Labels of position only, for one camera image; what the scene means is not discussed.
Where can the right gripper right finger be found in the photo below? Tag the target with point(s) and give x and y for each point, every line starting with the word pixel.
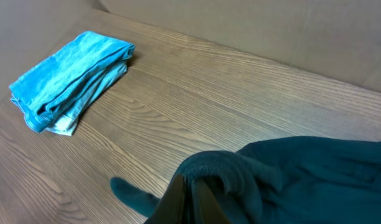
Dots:
pixel 208 208

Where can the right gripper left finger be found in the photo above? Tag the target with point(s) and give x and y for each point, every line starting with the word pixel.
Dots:
pixel 170 208

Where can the dark navy t-shirt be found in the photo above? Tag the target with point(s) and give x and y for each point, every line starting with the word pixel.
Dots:
pixel 300 179

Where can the folded light blue jeans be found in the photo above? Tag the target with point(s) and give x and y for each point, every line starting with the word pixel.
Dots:
pixel 53 94

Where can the cardboard box wall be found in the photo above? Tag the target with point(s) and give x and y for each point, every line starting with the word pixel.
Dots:
pixel 337 38

